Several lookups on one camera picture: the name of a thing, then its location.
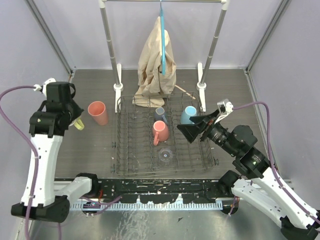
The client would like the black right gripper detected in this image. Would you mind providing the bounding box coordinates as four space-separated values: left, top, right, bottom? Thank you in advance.
176 108 238 156

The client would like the light blue mug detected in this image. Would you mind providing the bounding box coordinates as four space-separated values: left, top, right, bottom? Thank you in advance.
180 105 198 125

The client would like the pink mug with handle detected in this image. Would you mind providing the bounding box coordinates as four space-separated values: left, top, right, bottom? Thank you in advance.
152 120 170 146

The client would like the yellow-green mug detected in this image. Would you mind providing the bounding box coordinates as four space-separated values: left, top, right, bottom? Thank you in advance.
71 118 85 131

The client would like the pink handleless tumbler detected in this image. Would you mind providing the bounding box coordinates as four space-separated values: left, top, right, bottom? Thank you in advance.
87 101 109 126

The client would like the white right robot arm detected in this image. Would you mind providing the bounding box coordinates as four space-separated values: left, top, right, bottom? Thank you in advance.
177 110 320 240

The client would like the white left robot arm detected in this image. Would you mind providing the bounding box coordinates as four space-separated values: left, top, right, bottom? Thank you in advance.
11 78 100 223

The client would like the white clothes rack stand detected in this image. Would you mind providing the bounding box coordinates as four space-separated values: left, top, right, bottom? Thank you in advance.
97 0 231 113

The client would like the grey-blue dotted mug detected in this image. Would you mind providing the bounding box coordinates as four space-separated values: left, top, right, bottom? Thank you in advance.
154 107 168 124

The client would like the clear glass cup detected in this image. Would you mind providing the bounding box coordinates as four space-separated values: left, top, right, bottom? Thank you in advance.
157 148 174 167

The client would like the beige cloth garment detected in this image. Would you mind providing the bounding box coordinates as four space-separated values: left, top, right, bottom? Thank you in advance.
132 17 177 108

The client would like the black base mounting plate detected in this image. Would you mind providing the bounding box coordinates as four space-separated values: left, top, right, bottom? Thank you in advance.
84 178 234 204

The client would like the blue clothes hanger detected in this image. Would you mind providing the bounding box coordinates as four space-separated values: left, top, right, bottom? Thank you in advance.
159 1 166 76

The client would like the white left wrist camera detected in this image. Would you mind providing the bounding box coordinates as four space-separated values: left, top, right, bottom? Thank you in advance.
33 78 57 96

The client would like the grey wire dish rack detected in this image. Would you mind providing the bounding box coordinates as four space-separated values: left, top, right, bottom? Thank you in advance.
111 92 219 178

